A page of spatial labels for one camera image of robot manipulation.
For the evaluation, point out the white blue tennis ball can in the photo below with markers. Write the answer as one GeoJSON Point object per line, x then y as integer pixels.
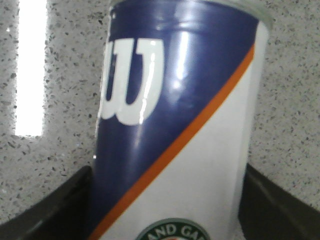
{"type": "Point", "coordinates": [178, 91]}

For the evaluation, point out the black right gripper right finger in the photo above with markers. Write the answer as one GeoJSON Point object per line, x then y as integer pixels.
{"type": "Point", "coordinates": [268, 212]}

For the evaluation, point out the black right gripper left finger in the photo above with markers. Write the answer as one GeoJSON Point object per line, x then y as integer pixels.
{"type": "Point", "coordinates": [59, 216]}

